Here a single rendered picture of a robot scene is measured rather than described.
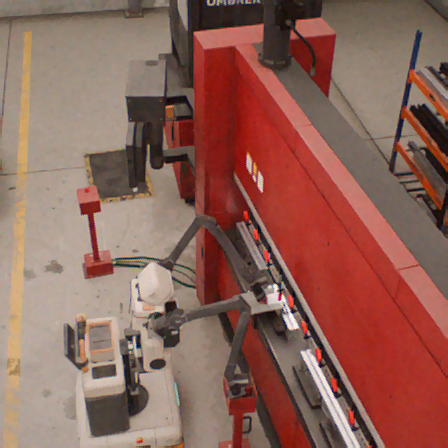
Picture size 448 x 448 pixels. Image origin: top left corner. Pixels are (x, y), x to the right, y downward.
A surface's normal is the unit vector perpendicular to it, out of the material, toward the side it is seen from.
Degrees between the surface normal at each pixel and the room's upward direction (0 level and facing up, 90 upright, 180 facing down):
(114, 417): 90
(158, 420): 0
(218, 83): 90
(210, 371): 0
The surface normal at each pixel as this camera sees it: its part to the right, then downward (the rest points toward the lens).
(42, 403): 0.02, -0.77
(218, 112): 0.29, 0.61
